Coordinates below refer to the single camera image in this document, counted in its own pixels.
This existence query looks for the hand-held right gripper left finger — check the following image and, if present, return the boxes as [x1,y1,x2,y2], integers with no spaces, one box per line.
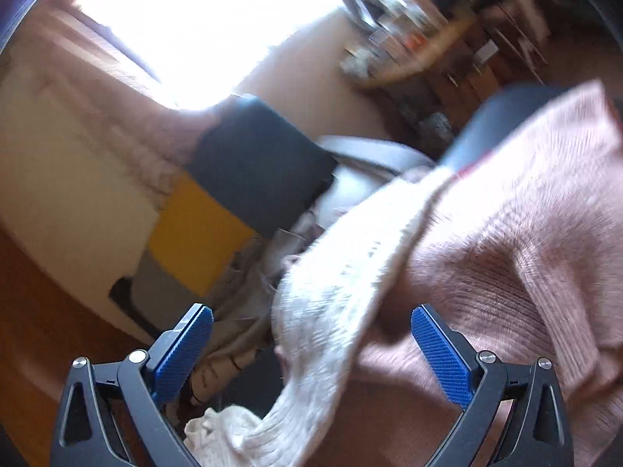
[50,303,215,467]

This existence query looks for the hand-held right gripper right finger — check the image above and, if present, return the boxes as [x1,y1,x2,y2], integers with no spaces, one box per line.
[410,304,575,467]

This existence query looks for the pink knit sweater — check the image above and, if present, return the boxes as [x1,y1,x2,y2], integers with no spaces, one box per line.
[292,80,623,467]

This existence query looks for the white knit sweater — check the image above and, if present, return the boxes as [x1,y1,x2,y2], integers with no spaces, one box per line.
[184,168,453,467]

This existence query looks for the beige cloth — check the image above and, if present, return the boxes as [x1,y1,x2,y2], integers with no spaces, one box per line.
[190,204,341,404]

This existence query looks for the colour block blanket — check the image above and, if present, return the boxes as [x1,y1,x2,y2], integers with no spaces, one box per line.
[109,97,339,336]

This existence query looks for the pink textured cloth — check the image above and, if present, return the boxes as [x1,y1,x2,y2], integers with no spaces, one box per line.
[104,102,225,200]

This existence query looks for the white laundry basket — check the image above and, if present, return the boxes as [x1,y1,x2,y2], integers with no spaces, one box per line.
[311,133,439,234]

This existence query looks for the black leather chair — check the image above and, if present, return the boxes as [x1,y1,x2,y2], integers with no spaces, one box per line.
[214,85,580,429]

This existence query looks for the wooden drawer cabinet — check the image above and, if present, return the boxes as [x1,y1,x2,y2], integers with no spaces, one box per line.
[438,5,553,127]

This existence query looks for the bright window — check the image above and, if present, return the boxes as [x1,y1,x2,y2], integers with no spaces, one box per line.
[73,0,351,112]

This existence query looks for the cluttered wooden desk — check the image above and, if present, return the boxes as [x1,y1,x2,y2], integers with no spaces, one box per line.
[336,0,487,91]

